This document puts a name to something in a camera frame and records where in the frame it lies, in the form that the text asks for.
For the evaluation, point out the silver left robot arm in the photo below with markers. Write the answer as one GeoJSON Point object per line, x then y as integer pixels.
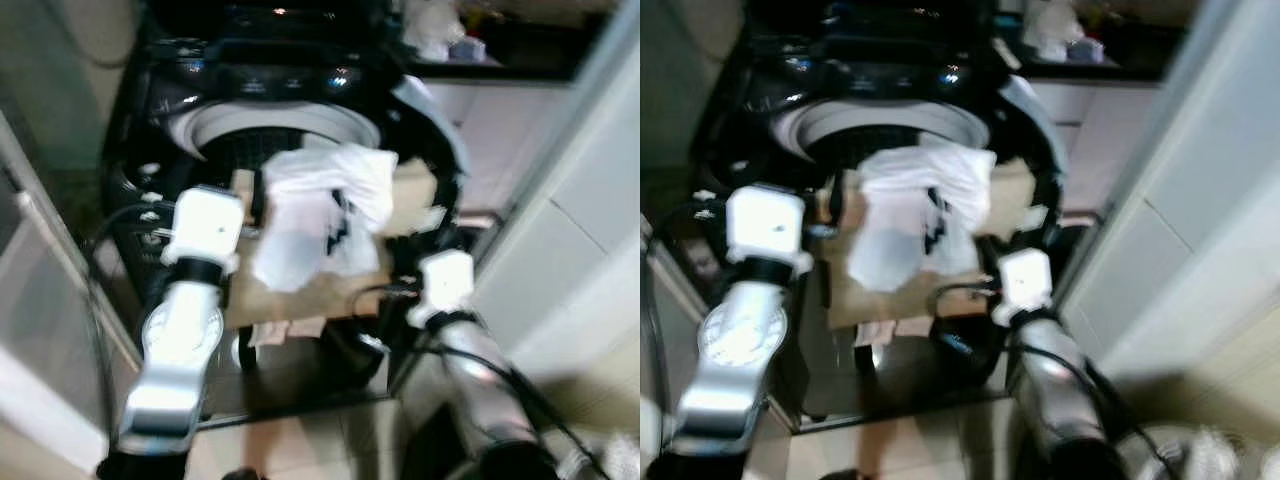
{"type": "Point", "coordinates": [745, 340]}
{"type": "Point", "coordinates": [180, 340]}

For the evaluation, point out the small white blue cup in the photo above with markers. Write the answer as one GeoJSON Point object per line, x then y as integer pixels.
{"type": "Point", "coordinates": [468, 50]}
{"type": "Point", "coordinates": [1086, 50]}

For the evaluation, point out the black top-load washing machine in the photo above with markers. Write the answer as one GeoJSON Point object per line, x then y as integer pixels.
{"type": "Point", "coordinates": [900, 380]}
{"type": "Point", "coordinates": [300, 370]}

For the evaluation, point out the white striped clothes pile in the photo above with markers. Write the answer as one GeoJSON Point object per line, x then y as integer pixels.
{"type": "Point", "coordinates": [1210, 455]}
{"type": "Point", "coordinates": [610, 460]}

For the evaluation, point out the white crumpled plastic bag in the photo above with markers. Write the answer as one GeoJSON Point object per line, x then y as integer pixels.
{"type": "Point", "coordinates": [1050, 25]}
{"type": "Point", "coordinates": [430, 25]}

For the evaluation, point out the black robot foot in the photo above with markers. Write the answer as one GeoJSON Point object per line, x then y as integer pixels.
{"type": "Point", "coordinates": [845, 475]}
{"type": "Point", "coordinates": [245, 475]}

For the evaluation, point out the beige cardboard sheet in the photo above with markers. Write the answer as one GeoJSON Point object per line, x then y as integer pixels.
{"type": "Point", "coordinates": [920, 305]}
{"type": "Point", "coordinates": [330, 300]}

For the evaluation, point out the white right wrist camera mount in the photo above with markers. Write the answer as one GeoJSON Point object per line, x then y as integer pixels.
{"type": "Point", "coordinates": [1022, 285]}
{"type": "Point", "coordinates": [445, 285]}

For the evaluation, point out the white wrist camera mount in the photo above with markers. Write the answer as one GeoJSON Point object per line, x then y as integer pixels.
{"type": "Point", "coordinates": [205, 225]}
{"type": "Point", "coordinates": [1022, 285]}
{"type": "Point", "coordinates": [445, 285]}
{"type": "Point", "coordinates": [765, 225]}

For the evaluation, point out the white cabinet with black counter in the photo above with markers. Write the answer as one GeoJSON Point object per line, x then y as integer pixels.
{"type": "Point", "coordinates": [1110, 130]}
{"type": "Point", "coordinates": [500, 120]}

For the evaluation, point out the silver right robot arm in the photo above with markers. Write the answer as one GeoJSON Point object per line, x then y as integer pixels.
{"type": "Point", "coordinates": [480, 390]}
{"type": "Point", "coordinates": [1060, 390]}

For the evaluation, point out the white door panel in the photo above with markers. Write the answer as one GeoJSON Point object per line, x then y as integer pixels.
{"type": "Point", "coordinates": [1180, 200]}
{"type": "Point", "coordinates": [570, 250]}

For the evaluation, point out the white printed garment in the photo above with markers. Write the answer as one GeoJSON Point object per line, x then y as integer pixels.
{"type": "Point", "coordinates": [900, 240]}
{"type": "Point", "coordinates": [300, 230]}

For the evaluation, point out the frosted glass sliding door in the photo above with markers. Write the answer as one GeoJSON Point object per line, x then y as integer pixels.
{"type": "Point", "coordinates": [40, 300]}

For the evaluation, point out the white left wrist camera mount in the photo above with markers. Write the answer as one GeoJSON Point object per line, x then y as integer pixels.
{"type": "Point", "coordinates": [205, 225]}
{"type": "Point", "coordinates": [765, 225]}

